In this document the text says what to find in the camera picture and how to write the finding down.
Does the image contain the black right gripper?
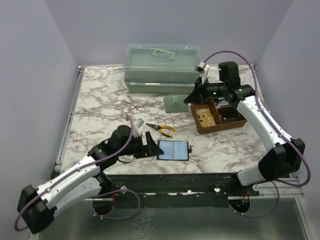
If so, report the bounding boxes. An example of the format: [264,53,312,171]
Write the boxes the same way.
[184,76,227,106]

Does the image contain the yellow handled pliers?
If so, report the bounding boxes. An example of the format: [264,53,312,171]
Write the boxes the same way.
[145,123,176,138]

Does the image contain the brown woven organizer basket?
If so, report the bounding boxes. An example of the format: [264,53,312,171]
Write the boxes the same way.
[190,98,247,135]

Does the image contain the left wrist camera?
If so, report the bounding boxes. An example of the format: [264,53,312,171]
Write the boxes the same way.
[133,118,145,137]

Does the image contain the green plastic storage box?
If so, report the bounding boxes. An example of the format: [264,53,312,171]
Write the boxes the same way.
[123,43,201,95]

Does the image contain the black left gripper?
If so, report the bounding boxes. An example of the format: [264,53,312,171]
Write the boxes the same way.
[117,131,164,159]

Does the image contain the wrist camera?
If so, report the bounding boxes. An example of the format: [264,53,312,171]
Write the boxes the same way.
[133,118,145,137]
[194,61,210,84]

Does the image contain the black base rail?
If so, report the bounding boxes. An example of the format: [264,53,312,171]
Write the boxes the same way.
[98,173,259,209]

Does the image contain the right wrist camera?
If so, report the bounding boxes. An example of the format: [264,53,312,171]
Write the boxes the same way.
[194,61,210,84]

